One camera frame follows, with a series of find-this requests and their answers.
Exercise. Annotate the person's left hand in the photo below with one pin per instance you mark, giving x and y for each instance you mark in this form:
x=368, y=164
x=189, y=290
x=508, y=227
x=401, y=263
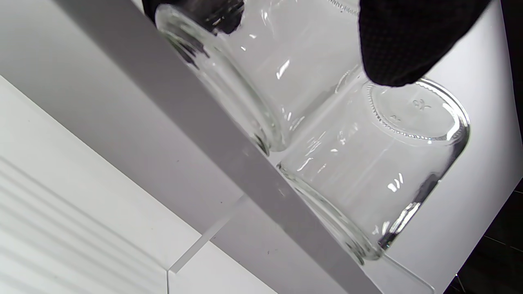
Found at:
x=408, y=41

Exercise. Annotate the clear glass jar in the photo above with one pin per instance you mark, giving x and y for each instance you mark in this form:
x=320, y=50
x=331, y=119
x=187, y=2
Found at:
x=367, y=171
x=286, y=53

